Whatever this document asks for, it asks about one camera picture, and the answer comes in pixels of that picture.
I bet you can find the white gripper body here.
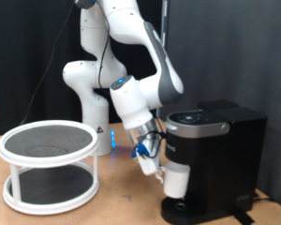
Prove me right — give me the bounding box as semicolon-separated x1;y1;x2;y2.
136;152;162;176

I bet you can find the white ceramic mug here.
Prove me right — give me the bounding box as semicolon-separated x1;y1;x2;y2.
155;160;192;200

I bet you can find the black Keurig coffee machine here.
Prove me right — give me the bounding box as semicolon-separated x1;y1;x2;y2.
160;99;268;225

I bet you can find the white two-tier turntable rack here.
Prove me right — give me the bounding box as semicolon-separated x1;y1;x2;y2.
0;119;100;216

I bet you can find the grey vertical metal pole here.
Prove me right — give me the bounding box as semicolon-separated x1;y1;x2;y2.
155;0;170;120

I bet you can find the grey fabric backdrop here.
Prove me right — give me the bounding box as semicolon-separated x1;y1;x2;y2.
160;0;281;212

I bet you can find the black fabric backdrop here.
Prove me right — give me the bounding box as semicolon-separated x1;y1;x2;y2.
0;0;164;136

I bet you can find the blue cable clip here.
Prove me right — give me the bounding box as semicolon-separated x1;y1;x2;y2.
130;142;151;158

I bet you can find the black machine power cord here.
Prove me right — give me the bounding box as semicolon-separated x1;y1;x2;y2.
252;191;274;203

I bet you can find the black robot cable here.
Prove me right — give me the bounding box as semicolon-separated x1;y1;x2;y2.
0;0;165;160

